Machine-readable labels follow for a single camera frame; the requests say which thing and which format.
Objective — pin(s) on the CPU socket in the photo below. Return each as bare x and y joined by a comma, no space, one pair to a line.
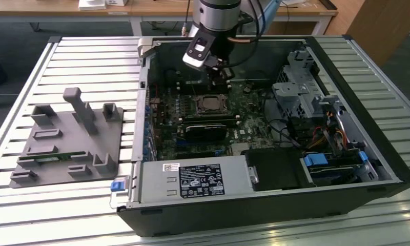
212,113

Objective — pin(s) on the blue disk carrier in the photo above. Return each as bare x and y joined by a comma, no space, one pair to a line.
315,160

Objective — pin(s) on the pale blue teach pendant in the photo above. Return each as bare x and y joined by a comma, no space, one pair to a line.
272,7

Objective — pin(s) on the wooden desk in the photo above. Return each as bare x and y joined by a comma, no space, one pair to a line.
55,11

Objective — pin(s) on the green RAM stick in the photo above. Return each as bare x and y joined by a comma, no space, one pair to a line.
62,156

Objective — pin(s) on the grey power supply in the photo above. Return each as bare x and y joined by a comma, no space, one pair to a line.
154,179

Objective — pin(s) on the silver green CPU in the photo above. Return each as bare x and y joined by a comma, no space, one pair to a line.
212,103

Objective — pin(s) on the white box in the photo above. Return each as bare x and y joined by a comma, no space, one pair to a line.
116,2
92,4

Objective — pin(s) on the silver chipset heatsink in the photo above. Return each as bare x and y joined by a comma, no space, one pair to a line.
242,148

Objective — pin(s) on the wooden cabinet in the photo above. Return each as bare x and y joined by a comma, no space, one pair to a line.
390,25

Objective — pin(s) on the green motherboard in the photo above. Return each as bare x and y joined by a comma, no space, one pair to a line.
250,123

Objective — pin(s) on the grey parts rack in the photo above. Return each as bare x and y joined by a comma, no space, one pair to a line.
68,143

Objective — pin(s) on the silver coin cell battery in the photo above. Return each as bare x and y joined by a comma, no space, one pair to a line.
247,89

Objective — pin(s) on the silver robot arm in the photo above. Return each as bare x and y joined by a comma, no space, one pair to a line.
222,18

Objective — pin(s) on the small dark wrist camera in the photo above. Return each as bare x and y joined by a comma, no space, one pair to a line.
215,62

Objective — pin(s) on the black drive bay shroud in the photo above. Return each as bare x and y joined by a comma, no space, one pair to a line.
278,169

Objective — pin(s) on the thin metal locking lever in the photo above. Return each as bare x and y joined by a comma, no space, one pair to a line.
194,89

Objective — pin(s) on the black grey PC case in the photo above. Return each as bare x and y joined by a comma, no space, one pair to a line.
226,217

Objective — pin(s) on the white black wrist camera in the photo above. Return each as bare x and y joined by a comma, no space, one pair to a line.
199,48

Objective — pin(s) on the black graphics card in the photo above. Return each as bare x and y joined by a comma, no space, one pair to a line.
206,133

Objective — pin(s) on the blue plastic case latch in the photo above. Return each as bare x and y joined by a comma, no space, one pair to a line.
118,185

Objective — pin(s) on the silver metal drive cage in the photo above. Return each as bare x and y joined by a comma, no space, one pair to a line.
294,102

